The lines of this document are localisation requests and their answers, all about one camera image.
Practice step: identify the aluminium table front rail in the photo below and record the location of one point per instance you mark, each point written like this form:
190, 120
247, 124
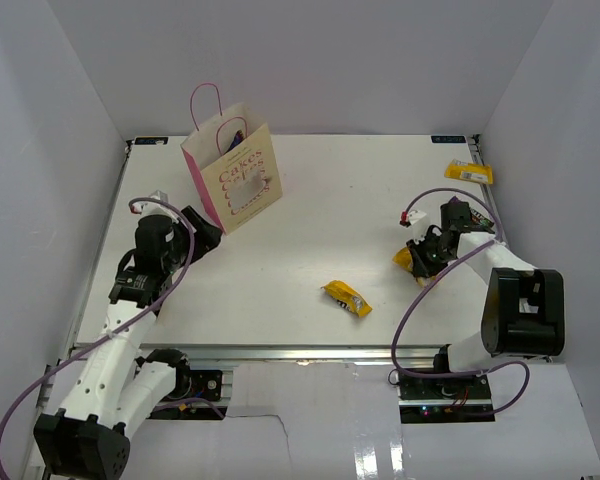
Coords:
284, 353

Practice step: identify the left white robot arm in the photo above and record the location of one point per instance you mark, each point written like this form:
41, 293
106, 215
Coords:
89, 436

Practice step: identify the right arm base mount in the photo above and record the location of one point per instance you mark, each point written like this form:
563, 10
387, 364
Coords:
437, 400

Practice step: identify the yellow snack packet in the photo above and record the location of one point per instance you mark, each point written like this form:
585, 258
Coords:
404, 260

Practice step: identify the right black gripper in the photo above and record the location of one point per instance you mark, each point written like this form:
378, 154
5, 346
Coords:
422, 267

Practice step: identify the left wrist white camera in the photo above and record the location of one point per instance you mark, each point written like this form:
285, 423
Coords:
157, 203

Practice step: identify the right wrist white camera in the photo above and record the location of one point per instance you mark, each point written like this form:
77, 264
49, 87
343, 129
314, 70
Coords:
416, 222

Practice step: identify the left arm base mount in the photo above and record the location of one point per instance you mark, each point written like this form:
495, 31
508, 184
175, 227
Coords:
195, 392

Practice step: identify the wrist white camera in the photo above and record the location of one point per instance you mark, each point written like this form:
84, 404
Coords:
416, 222
157, 203

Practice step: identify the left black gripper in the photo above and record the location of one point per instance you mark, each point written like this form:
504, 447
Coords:
207, 235

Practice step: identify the left blue table label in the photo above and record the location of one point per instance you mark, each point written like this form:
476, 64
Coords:
150, 141

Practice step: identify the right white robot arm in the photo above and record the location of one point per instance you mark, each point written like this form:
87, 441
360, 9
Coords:
524, 309

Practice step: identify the purple Krokant snack bag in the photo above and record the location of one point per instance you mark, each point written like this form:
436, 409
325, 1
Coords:
237, 139

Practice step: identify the paper bag with pink handles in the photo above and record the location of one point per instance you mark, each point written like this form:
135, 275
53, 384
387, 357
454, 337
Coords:
234, 186

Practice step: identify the dark snack bar right edge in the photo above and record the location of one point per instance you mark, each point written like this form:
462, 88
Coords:
462, 214

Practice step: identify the yellow M&M packet centre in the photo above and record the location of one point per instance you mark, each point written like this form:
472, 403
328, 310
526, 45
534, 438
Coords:
347, 298

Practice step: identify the yellow snack packet far corner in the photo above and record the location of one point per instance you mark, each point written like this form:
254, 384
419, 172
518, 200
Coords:
470, 172

